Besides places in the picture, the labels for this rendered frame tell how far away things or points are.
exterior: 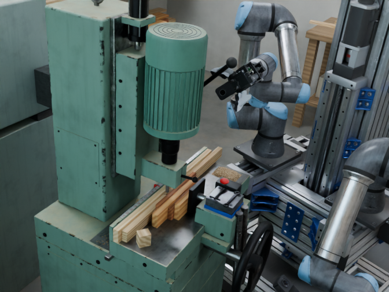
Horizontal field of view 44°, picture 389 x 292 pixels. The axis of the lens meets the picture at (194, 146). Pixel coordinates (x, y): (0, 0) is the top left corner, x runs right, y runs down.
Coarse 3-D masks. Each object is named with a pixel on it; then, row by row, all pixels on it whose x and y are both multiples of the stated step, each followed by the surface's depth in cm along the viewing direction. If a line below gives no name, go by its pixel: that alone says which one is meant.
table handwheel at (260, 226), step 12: (264, 228) 151; (252, 240) 146; (264, 240) 159; (216, 252) 161; (228, 252) 159; (240, 252) 158; (252, 252) 145; (264, 252) 167; (240, 264) 144; (252, 264) 154; (264, 264) 168; (240, 276) 144; (252, 276) 159; (240, 288) 146; (252, 288) 164
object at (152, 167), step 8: (152, 152) 162; (160, 152) 162; (144, 160) 158; (152, 160) 157; (160, 160) 158; (144, 168) 159; (152, 168) 158; (160, 168) 156; (168, 168) 154; (176, 168) 155; (184, 168) 157; (144, 176) 161; (152, 176) 159; (160, 176) 157; (168, 176) 155; (176, 176) 154; (168, 184) 157; (176, 184) 156
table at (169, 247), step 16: (208, 176) 183; (208, 192) 174; (176, 224) 157; (192, 224) 157; (160, 240) 149; (176, 240) 150; (192, 240) 152; (208, 240) 156; (128, 256) 147; (144, 256) 143; (160, 256) 143; (176, 256) 144; (160, 272) 142
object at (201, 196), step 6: (204, 180) 164; (198, 186) 160; (204, 186) 166; (192, 192) 158; (198, 192) 162; (192, 198) 159; (198, 198) 162; (192, 204) 161; (198, 204) 166; (192, 210) 163
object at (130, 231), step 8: (216, 152) 191; (208, 160) 186; (200, 168) 181; (152, 208) 157; (144, 216) 153; (136, 224) 149; (144, 224) 154; (128, 232) 146; (136, 232) 150; (128, 240) 147
